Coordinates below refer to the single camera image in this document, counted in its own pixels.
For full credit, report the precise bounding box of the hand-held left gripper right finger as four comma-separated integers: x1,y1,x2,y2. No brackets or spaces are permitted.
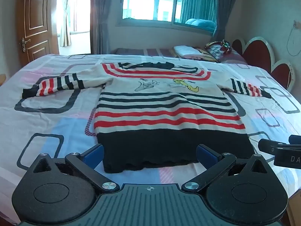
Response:
182,144,273,192

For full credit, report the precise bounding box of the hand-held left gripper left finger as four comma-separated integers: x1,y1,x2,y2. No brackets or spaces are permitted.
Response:
28,144,119,192

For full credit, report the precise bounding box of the striped knit sweater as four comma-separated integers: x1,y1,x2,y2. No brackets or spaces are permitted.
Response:
22,61,272,173

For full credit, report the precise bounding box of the patterned white bed sheet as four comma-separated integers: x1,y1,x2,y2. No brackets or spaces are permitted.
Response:
0,54,301,226

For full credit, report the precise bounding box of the red scalloped headboard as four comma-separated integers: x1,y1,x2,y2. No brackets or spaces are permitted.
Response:
232,36,296,93

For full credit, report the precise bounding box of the folded white cloth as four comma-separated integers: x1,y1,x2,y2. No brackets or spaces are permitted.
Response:
173,45,200,58

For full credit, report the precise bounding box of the colourful patterned cloth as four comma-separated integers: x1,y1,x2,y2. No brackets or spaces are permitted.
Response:
204,40,234,58

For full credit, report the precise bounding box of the teal cushion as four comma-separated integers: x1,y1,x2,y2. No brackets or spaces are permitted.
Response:
185,18,216,31

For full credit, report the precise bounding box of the grey curtain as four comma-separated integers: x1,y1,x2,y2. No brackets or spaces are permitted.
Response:
92,0,124,55

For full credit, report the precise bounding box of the white sheer curtain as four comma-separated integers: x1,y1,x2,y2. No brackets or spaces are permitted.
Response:
59,0,72,47

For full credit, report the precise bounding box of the wooden door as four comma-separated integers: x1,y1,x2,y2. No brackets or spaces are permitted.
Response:
16,0,60,67

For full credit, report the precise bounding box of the teal curtain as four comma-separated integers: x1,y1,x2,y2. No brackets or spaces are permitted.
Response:
180,0,227,41

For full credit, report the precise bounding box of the window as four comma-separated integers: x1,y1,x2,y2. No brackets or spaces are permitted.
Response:
119,0,218,32

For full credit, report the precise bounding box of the thin wall cable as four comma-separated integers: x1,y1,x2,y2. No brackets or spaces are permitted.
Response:
286,20,301,57

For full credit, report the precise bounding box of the brass door handle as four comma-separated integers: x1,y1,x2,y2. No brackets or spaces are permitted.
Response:
20,38,31,53

